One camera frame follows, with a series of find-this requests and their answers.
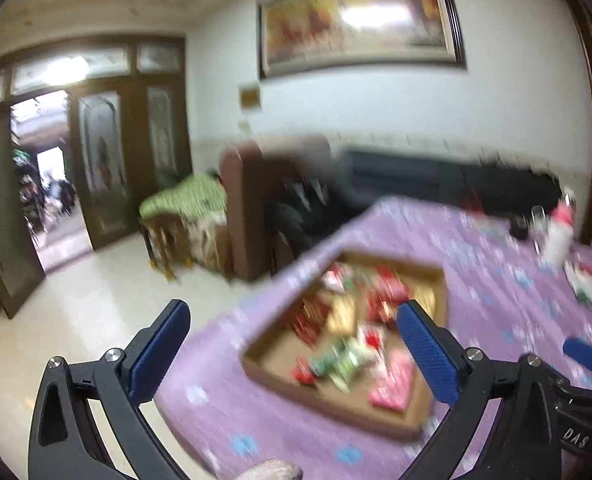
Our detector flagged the wooden glass-panel door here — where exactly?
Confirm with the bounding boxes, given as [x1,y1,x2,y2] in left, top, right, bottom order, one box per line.
[0,35,194,318]

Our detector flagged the heap of mixed snack packets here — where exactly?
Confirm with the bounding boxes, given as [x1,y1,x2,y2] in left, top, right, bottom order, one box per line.
[291,260,437,411]

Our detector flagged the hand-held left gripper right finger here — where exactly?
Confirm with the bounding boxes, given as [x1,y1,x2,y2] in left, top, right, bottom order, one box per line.
[396,300,571,480]

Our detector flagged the brown armchair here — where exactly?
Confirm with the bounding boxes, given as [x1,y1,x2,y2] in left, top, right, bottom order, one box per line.
[219,135,334,281]

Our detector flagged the red bag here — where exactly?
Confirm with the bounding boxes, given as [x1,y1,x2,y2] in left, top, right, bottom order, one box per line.
[463,185,486,216]

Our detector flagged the framed wall painting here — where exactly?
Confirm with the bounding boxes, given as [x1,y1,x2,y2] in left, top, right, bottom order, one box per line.
[256,0,466,81]

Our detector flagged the pile of red snack packets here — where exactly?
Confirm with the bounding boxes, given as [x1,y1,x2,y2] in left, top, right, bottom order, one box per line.
[563,260,592,311]

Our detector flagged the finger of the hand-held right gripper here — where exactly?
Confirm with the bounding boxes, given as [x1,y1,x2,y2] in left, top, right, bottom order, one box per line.
[563,337,592,392]

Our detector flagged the white pink bottle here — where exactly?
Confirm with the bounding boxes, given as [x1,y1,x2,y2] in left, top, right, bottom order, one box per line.
[538,187,576,268]

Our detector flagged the green patterned cloth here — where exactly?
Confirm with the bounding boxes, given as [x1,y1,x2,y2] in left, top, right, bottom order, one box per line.
[140,172,227,218]

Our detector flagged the black leather sofa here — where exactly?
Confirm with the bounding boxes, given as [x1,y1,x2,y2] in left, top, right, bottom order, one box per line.
[271,147,564,261]

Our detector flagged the shallow cardboard box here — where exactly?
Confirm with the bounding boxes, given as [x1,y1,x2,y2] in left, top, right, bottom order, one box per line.
[240,249,449,443]

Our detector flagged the golden snack packet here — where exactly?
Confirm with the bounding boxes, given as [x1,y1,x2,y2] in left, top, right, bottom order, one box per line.
[326,294,359,336]

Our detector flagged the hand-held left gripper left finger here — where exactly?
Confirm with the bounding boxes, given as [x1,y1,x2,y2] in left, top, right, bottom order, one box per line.
[27,299,211,480]

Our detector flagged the purple flowered tablecloth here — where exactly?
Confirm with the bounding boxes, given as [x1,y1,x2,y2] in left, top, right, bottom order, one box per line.
[153,195,592,480]

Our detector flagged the wooden chair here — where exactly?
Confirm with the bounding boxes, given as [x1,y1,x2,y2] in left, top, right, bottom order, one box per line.
[141,210,231,281]

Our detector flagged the clear glass cup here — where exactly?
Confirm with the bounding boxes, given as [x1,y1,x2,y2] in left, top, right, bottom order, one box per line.
[528,205,551,253]

